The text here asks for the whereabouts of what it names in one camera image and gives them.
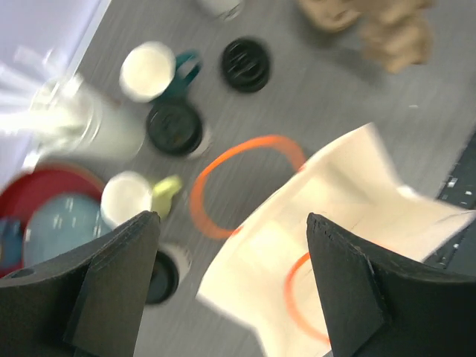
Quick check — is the wrapped white straw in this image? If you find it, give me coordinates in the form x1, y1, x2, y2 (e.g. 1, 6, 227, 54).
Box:
1, 45, 87, 135

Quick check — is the stack of black cup lids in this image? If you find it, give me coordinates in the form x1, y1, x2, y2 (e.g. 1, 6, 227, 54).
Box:
220, 36, 271, 93

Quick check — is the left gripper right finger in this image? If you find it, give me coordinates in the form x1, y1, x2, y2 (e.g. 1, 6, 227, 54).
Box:
306, 213, 475, 356

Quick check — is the dark green mug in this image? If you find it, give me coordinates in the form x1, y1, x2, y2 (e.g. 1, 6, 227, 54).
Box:
119, 41, 202, 103

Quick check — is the black lid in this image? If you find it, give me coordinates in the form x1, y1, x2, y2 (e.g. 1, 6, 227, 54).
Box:
146, 98, 204, 157
146, 251, 179, 305

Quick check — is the white straw holder cup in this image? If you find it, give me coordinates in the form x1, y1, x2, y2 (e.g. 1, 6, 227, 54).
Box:
38, 81, 145, 161

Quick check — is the blue mug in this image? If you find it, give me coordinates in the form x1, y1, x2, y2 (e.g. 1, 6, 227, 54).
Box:
1, 218, 23, 270

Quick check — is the blue grey plate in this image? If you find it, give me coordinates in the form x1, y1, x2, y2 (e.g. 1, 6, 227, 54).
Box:
22, 193, 111, 267

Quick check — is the red round tray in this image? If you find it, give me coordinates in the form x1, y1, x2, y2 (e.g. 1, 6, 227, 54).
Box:
1, 164, 104, 276

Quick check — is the printed paper takeout bag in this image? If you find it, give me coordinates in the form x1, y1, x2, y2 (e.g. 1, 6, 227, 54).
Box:
190, 123, 475, 356

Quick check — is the white paper cup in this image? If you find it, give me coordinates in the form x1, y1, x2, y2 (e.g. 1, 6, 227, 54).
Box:
161, 243, 192, 284
187, 126, 212, 160

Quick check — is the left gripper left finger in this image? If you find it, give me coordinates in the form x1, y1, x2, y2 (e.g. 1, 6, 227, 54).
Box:
1, 211, 160, 356

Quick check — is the yellow mug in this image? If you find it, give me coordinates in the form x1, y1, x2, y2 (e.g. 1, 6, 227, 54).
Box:
100, 171, 183, 229

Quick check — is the stack of white paper cups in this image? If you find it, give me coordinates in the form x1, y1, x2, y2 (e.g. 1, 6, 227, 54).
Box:
196, 0, 245, 21

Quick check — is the brown cardboard cup carrier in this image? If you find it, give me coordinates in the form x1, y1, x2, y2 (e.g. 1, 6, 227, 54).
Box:
296, 0, 434, 73

